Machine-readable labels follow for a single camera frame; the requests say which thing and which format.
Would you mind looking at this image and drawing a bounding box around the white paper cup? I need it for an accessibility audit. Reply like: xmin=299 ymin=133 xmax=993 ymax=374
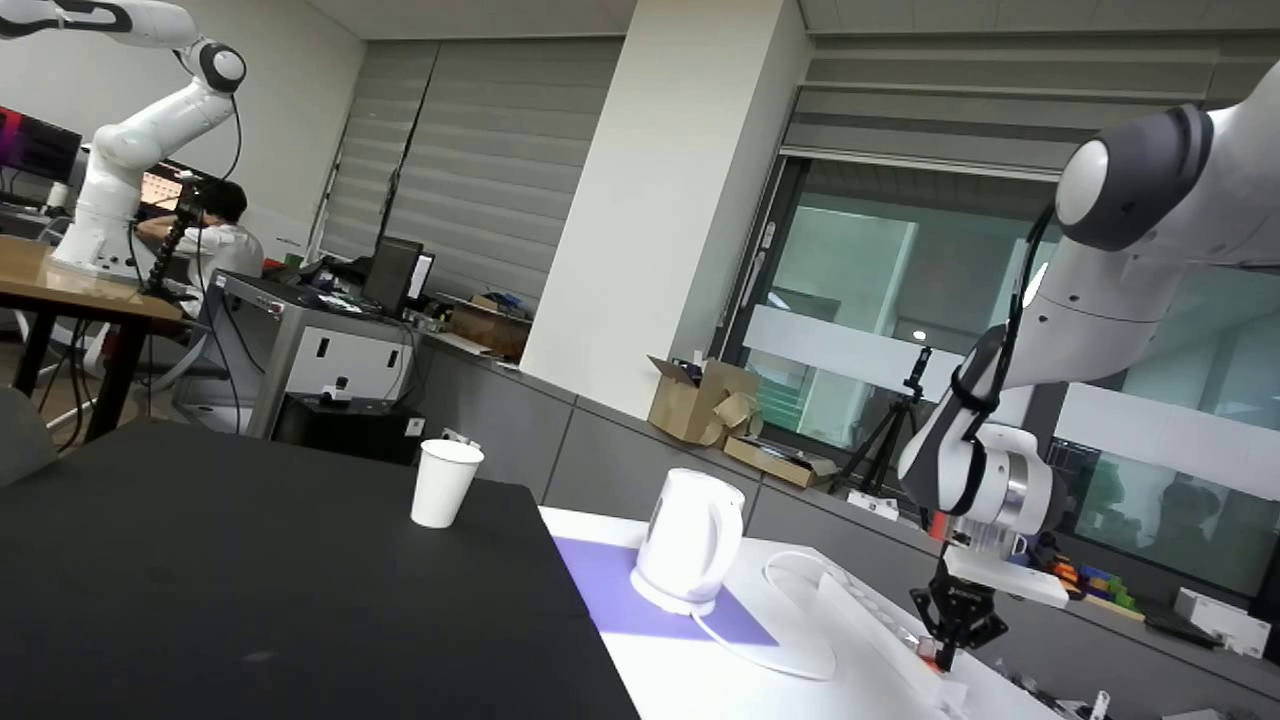
xmin=409 ymin=439 xmax=485 ymax=528

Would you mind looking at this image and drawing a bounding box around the white kettle cord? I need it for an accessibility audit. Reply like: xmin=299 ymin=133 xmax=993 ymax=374
xmin=693 ymin=546 xmax=856 ymax=684

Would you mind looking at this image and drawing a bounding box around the white extension power strip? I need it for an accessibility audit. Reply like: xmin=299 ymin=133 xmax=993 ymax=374
xmin=818 ymin=570 xmax=980 ymax=720

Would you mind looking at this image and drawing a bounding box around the white electric kettle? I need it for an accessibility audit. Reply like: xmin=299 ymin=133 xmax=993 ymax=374
xmin=632 ymin=469 xmax=743 ymax=617

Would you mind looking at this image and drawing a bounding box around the wooden desk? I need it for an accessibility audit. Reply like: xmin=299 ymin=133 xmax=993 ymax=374
xmin=0 ymin=237 xmax=184 ymax=437

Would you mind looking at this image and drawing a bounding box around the computer monitor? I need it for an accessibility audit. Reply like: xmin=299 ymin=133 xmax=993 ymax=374
xmin=0 ymin=103 xmax=78 ymax=213

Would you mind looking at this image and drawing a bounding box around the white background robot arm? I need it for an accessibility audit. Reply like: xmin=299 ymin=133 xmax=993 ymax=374
xmin=0 ymin=0 xmax=246 ymax=275

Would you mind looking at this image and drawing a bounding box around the seated person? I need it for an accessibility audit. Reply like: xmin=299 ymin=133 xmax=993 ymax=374
xmin=177 ymin=180 xmax=262 ymax=314

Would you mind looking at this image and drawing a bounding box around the black tripod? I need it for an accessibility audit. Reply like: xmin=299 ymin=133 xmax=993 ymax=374
xmin=826 ymin=346 xmax=930 ymax=494

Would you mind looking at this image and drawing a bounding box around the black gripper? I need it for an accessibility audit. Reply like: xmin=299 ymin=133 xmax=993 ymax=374
xmin=912 ymin=546 xmax=1008 ymax=673

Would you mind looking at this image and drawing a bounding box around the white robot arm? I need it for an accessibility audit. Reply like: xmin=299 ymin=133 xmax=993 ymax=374
xmin=896 ymin=62 xmax=1280 ymax=673

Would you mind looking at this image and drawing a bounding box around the black table mat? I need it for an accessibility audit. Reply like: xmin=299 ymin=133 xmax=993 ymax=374
xmin=0 ymin=424 xmax=641 ymax=720

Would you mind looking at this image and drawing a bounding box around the grey equipment cart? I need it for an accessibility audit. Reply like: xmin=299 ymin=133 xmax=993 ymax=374
xmin=205 ymin=273 xmax=416 ymax=439

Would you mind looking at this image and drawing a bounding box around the cardboard box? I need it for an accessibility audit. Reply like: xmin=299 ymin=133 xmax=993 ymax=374
xmin=648 ymin=360 xmax=761 ymax=447

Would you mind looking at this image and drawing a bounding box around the purple mat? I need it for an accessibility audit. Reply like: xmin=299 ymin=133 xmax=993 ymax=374
xmin=554 ymin=536 xmax=772 ymax=647

